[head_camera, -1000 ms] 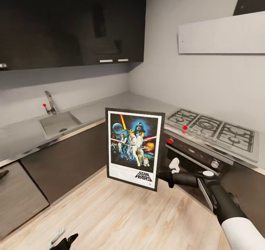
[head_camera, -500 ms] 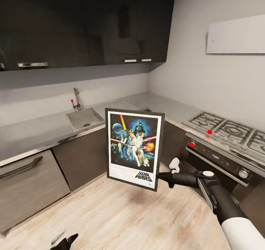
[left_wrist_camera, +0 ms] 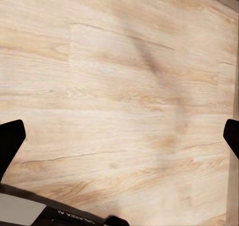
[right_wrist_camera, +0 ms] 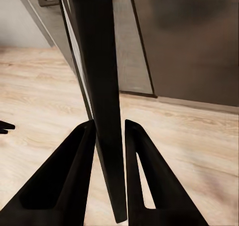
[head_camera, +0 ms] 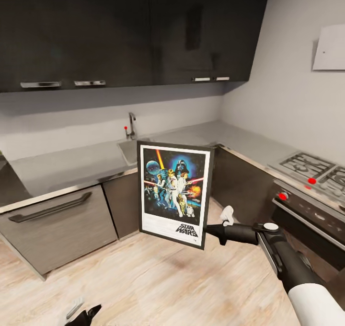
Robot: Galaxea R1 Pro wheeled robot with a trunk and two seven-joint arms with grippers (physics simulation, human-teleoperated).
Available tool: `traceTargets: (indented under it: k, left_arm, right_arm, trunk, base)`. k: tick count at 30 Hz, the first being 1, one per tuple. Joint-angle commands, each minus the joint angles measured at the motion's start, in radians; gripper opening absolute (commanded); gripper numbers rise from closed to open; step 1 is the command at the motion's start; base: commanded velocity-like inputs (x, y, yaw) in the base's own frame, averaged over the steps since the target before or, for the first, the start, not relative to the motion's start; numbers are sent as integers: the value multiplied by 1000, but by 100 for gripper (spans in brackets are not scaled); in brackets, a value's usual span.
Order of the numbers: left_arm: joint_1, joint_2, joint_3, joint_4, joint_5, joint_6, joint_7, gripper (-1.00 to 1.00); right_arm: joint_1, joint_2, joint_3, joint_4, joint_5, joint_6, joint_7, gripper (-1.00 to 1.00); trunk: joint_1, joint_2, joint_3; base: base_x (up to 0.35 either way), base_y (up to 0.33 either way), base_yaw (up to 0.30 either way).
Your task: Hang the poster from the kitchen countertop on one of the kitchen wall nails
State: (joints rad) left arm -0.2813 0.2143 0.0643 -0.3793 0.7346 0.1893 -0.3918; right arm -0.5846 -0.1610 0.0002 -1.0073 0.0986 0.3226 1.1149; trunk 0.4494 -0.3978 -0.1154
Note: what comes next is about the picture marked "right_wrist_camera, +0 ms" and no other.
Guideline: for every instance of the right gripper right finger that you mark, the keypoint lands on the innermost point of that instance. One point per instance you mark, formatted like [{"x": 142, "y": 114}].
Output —
[{"x": 173, "y": 205}]

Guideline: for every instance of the poster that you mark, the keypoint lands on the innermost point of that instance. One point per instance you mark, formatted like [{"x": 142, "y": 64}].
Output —
[{"x": 89, "y": 25}]

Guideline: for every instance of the dishwasher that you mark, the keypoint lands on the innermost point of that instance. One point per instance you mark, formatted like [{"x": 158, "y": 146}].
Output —
[{"x": 132, "y": 63}]

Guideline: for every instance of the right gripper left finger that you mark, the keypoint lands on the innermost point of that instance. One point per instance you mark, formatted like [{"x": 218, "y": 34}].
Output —
[{"x": 56, "y": 195}]

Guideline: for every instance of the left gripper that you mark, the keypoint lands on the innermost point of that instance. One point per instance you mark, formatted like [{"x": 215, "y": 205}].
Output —
[{"x": 4, "y": 125}]

